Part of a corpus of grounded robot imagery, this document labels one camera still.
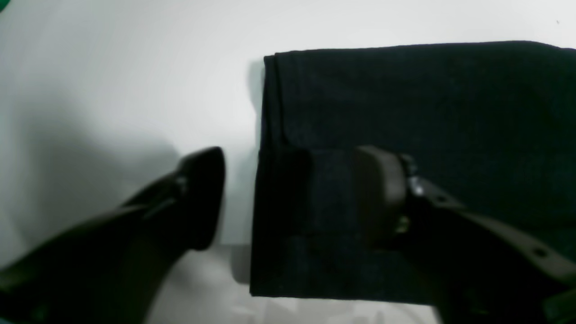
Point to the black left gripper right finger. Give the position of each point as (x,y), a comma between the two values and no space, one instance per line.
(476,269)

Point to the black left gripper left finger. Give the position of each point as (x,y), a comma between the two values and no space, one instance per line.
(109,270)

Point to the black T-shirt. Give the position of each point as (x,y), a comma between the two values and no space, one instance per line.
(493,123)

